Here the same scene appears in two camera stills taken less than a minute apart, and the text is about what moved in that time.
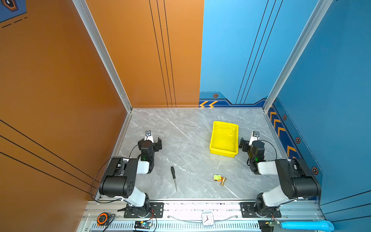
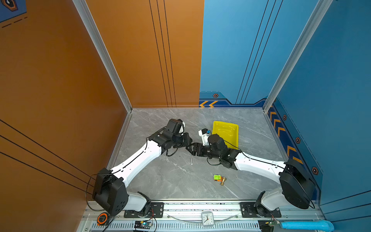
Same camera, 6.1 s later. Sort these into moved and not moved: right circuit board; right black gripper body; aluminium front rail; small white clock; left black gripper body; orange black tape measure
Moved: right black gripper body; left black gripper body
Not moved: right circuit board; aluminium front rail; small white clock; orange black tape measure
